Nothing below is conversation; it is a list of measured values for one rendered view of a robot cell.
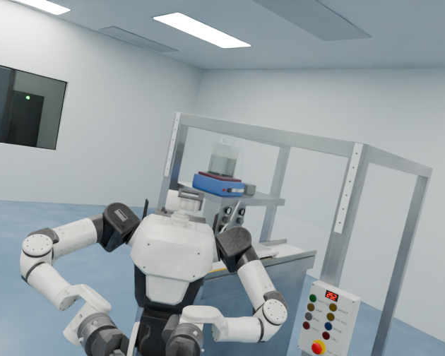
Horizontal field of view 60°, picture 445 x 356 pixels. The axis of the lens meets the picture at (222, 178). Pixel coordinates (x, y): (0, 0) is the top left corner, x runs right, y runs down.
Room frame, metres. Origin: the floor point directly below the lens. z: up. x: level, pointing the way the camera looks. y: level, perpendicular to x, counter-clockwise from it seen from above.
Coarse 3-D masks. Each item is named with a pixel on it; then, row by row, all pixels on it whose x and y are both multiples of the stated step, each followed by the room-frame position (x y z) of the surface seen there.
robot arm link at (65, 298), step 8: (64, 288) 1.00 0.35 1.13; (72, 288) 0.99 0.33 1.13; (80, 288) 0.99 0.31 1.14; (88, 288) 1.01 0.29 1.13; (56, 296) 0.98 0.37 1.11; (64, 296) 0.98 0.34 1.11; (72, 296) 0.99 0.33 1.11; (80, 296) 1.01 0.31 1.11; (88, 296) 0.97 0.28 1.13; (96, 296) 0.99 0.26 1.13; (56, 304) 0.98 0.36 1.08; (64, 304) 1.00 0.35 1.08; (96, 304) 0.96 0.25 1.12; (104, 304) 0.97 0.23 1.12; (104, 312) 0.97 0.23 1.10
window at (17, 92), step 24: (0, 72) 5.72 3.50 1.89; (24, 72) 5.93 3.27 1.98; (0, 96) 5.75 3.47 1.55; (24, 96) 5.96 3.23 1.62; (48, 96) 6.18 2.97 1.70; (0, 120) 5.78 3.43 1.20; (24, 120) 5.99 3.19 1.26; (48, 120) 6.22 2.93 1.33; (24, 144) 6.03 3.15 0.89; (48, 144) 6.26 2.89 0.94
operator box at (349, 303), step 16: (320, 288) 1.38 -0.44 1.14; (336, 288) 1.39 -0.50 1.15; (320, 304) 1.37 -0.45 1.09; (336, 304) 1.34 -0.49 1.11; (352, 304) 1.30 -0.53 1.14; (304, 320) 1.40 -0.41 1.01; (320, 320) 1.37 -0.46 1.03; (352, 320) 1.32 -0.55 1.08; (304, 336) 1.39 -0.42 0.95; (320, 336) 1.36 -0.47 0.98; (336, 336) 1.32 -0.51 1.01; (336, 352) 1.31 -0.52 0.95
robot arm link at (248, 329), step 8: (256, 312) 1.16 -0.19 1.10; (232, 320) 1.08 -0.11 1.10; (240, 320) 1.09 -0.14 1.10; (248, 320) 1.09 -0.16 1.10; (256, 320) 1.10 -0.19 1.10; (264, 320) 1.10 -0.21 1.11; (232, 328) 1.06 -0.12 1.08; (240, 328) 1.06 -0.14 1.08; (248, 328) 1.07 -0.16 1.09; (256, 328) 1.08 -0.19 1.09; (264, 328) 1.09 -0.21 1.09; (272, 328) 1.10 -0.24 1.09; (232, 336) 1.05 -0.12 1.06; (240, 336) 1.06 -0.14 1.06; (248, 336) 1.07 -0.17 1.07; (256, 336) 1.08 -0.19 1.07; (264, 336) 1.09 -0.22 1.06
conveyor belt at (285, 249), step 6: (270, 246) 2.90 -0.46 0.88; (276, 246) 2.95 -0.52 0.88; (282, 246) 2.98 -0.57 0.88; (288, 246) 3.03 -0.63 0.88; (282, 252) 2.79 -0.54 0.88; (288, 252) 2.83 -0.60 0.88; (294, 252) 2.86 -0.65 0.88; (300, 252) 2.91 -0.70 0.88; (216, 264) 2.20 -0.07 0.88; (222, 264) 2.23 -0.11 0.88; (216, 276) 2.02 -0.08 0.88
